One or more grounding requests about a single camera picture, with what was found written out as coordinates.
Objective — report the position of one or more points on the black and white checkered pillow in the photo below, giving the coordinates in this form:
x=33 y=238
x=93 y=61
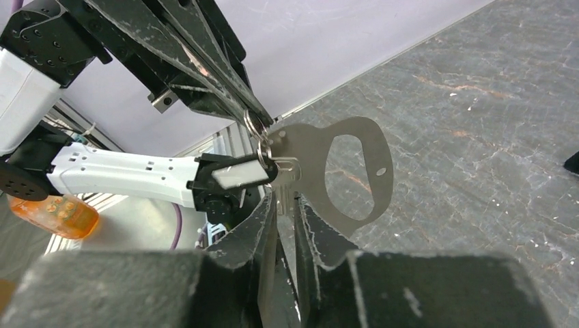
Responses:
x=572 y=164

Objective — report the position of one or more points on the black key tag white label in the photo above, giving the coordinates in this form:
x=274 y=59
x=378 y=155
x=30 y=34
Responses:
x=242 y=172

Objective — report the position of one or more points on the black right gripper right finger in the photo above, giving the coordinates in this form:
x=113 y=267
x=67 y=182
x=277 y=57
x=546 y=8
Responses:
x=341 y=285

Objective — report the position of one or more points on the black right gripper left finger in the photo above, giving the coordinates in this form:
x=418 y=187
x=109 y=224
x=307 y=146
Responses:
x=227 y=285

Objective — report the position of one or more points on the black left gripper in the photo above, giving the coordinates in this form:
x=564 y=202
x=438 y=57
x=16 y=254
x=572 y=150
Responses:
x=135 y=59

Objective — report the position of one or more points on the orange translucent object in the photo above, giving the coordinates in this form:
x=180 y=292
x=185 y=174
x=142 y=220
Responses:
x=66 y=216

